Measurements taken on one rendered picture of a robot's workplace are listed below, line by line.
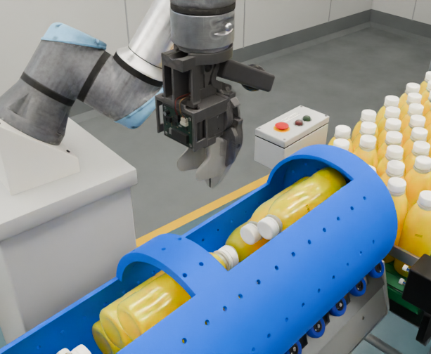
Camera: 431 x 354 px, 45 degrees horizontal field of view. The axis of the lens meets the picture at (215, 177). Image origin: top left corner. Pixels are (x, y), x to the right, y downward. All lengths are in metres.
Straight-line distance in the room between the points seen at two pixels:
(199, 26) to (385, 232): 0.59
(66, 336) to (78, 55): 0.53
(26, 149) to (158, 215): 1.87
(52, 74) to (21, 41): 2.58
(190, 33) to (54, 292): 0.77
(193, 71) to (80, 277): 0.73
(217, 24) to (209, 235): 0.55
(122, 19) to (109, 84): 2.89
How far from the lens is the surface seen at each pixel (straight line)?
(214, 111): 0.64
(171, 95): 0.65
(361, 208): 0.98
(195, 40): 0.60
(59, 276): 1.20
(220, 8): 0.60
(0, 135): 1.06
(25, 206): 1.08
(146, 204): 2.98
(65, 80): 1.10
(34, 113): 1.10
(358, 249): 0.97
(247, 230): 1.00
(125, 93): 1.08
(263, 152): 1.41
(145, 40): 1.08
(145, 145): 3.54
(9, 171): 1.10
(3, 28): 3.61
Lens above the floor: 1.76
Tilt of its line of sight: 34 degrees down
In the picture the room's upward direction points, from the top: straight up
